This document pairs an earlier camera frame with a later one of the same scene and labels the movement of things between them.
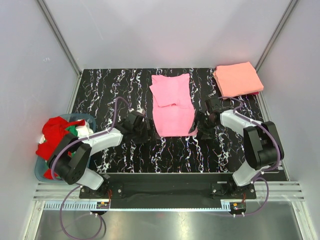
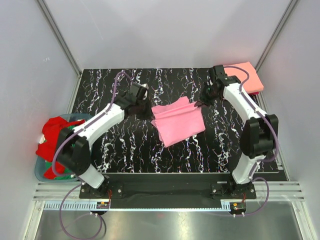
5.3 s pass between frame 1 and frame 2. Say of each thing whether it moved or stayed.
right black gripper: moved
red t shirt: stayed
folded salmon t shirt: stayed
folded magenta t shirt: stayed
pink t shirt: moved
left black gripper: moved
